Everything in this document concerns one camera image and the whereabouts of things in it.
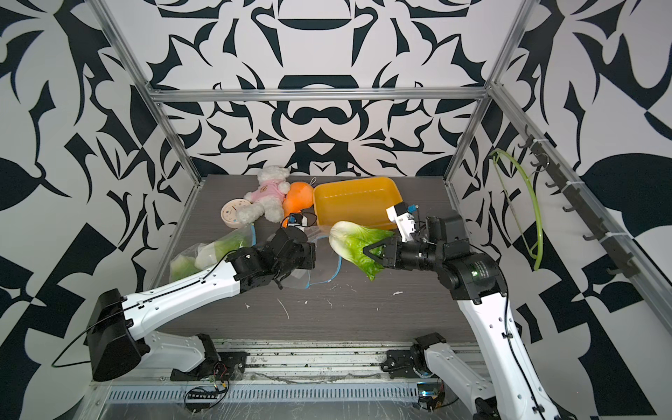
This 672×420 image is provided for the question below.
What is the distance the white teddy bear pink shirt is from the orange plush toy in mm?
17

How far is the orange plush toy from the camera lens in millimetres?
1049

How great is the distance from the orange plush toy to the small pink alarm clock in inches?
7.1

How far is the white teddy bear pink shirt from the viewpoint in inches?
38.9

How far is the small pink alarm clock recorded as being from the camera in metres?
1.04
